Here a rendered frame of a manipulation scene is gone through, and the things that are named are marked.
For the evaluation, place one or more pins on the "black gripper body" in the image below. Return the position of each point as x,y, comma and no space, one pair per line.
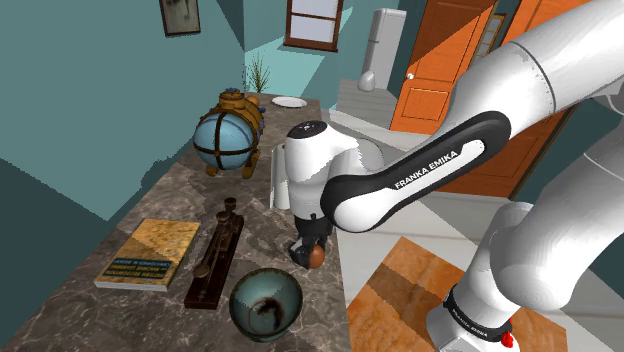
312,228

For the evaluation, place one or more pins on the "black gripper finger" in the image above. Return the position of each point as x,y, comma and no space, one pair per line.
298,253

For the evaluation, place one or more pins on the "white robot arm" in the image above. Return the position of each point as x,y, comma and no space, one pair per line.
531,78

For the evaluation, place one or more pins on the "brown egg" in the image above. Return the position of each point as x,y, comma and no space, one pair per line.
317,257

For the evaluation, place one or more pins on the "teal glazed bowl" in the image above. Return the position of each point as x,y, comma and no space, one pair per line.
265,302

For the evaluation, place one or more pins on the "white paper towel roll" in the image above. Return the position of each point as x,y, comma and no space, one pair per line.
279,175

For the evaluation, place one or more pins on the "brass telegraph key on wood base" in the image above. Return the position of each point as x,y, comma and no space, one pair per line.
214,263

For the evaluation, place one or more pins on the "orange marbled robot stand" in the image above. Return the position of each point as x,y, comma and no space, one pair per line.
395,302

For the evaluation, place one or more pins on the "blue and brass submarine toy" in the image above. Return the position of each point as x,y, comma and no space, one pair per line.
224,139

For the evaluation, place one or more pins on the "white plate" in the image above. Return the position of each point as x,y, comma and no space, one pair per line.
288,102

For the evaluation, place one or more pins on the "yellow book with dark label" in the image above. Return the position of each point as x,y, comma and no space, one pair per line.
156,248

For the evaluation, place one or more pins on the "thin green plant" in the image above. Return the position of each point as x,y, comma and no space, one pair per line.
258,75

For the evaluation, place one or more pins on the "orange panel door with knob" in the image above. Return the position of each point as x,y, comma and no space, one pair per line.
429,83

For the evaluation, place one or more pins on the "white refrigerator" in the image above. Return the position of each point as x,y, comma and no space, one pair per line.
385,46

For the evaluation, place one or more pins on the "brown framed window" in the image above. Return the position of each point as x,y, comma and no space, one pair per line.
313,24

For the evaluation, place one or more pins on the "dark framed wall picture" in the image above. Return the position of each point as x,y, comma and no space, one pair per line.
179,15

